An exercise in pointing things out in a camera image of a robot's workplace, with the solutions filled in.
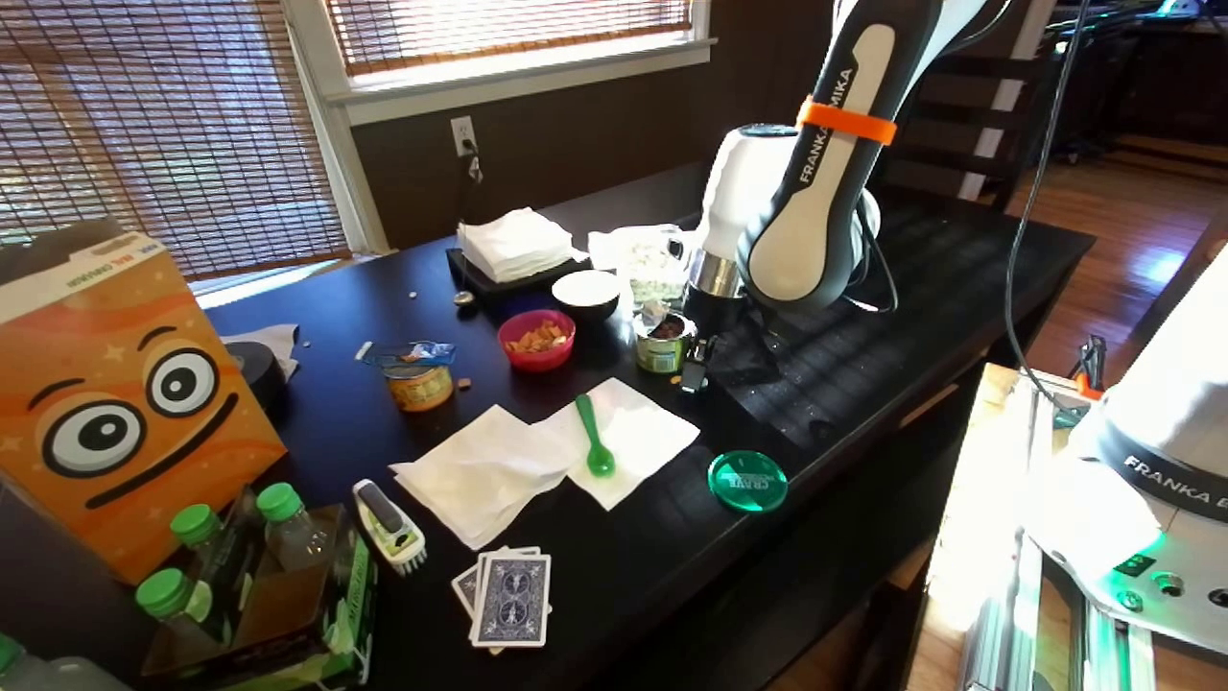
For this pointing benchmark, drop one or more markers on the green round lid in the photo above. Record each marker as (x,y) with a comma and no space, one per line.
(745,483)

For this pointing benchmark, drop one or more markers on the green cap bottle right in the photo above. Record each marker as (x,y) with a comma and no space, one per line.
(291,527)

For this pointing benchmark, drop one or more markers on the green cap bottle back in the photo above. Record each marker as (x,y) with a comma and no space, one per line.
(208,536)

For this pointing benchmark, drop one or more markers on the orange cartoon face box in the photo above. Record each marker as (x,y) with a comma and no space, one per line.
(117,398)

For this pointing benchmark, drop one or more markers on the black and white bowl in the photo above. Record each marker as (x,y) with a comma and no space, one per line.
(588,292)

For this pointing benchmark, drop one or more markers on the black wooden chair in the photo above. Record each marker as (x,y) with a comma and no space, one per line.
(969,128)

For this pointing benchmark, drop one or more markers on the white paper napkin left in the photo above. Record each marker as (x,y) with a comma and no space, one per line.
(483,477)

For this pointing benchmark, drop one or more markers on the small yellow jar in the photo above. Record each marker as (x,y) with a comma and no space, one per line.
(419,390)

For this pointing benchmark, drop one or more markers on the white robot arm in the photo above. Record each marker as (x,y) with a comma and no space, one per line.
(1136,509)

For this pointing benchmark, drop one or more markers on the white napkin stack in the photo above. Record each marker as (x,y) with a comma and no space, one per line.
(515,243)

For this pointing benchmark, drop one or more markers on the white paper napkin right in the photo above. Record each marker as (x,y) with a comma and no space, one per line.
(639,431)

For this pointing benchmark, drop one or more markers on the black tape roll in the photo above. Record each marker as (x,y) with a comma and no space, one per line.
(258,369)

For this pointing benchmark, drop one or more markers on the clear plastic food container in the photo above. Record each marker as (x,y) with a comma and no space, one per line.
(648,259)

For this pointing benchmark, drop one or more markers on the blue playing card deck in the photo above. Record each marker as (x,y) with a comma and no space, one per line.
(507,599)

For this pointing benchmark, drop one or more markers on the green cap bottle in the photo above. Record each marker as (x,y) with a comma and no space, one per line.
(180,605)
(208,536)
(291,527)

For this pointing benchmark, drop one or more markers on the wall power outlet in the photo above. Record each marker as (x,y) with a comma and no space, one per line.
(464,136)

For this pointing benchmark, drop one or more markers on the green plastic spoon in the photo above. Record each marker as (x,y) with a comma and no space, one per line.
(599,457)

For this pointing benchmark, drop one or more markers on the crumpled white paper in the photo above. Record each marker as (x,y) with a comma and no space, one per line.
(277,338)

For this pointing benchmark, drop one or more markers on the red bowl with snacks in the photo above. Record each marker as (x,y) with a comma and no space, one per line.
(538,338)

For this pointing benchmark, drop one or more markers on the white paper napkin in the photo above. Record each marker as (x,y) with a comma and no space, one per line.
(483,477)
(639,431)

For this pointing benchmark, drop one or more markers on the green yogurt cup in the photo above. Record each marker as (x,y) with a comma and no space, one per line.
(666,343)

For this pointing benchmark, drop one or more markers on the green cap bottle front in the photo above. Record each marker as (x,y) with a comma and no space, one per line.
(180,605)

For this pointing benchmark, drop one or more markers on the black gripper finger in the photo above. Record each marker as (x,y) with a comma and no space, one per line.
(691,372)

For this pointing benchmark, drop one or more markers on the blue candy wrapper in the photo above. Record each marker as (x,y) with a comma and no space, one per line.
(429,352)

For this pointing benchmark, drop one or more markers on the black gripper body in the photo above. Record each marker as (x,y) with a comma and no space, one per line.
(721,325)

